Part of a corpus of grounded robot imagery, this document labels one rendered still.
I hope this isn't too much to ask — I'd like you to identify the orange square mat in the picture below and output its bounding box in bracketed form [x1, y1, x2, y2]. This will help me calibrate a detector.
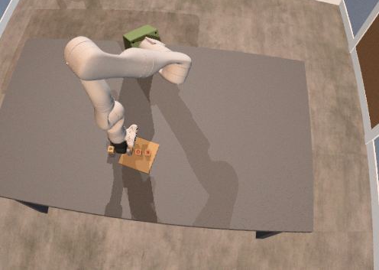
[118, 137, 160, 174]

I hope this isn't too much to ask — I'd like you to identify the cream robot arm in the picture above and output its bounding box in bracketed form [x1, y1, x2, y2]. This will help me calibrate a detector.
[64, 37, 192, 138]

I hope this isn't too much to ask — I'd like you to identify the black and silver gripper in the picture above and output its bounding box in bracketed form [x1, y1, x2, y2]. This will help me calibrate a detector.
[107, 125, 138, 156]

